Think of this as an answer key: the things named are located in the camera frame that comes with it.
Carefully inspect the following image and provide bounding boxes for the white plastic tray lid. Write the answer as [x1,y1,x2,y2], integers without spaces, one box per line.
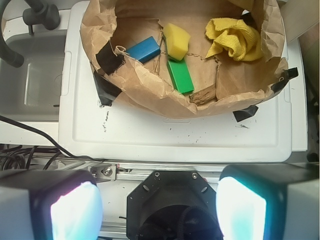
[58,1,292,164]

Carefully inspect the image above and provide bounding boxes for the brown paper bag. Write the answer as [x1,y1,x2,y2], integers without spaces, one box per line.
[80,0,288,119]

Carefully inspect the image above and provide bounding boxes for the brown wood stick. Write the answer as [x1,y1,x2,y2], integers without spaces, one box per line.
[189,84,217,106]

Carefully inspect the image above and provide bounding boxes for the dark grey toy faucet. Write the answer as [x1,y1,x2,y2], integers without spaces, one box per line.
[0,0,61,68]

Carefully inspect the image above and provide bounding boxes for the black tape left lower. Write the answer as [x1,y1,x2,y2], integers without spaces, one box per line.
[93,71,122,107]

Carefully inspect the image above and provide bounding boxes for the black tape on bag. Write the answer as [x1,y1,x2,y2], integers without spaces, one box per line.
[96,41,125,76]

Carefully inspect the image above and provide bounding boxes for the green rectangular sponge block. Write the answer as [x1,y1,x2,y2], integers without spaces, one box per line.
[167,59,195,94]

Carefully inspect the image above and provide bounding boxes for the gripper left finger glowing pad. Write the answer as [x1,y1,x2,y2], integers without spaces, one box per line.
[0,169,103,240]

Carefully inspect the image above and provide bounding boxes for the yellow sponge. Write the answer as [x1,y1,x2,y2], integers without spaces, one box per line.
[163,23,191,61]

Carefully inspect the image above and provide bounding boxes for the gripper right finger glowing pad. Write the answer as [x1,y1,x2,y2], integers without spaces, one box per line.
[216,163,320,240]

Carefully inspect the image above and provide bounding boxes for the blue rectangular block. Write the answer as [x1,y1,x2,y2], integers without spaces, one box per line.
[125,36,161,63]

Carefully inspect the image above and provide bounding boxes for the black tape bottom right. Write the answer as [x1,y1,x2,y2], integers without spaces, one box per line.
[232,105,259,123]

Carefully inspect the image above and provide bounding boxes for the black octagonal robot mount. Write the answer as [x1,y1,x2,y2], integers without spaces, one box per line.
[126,170,224,240]

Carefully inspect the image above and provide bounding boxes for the aluminium frame rail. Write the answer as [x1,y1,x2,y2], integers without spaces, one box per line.
[57,159,226,183]

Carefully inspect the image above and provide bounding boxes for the black cable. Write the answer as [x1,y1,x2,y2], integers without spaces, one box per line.
[0,114,103,162]

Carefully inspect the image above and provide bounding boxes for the yellow microfiber cloth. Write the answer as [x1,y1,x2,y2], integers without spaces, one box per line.
[205,17,264,62]

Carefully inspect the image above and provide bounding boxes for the grey toy sink basin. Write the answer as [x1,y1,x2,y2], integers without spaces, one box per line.
[0,18,67,122]

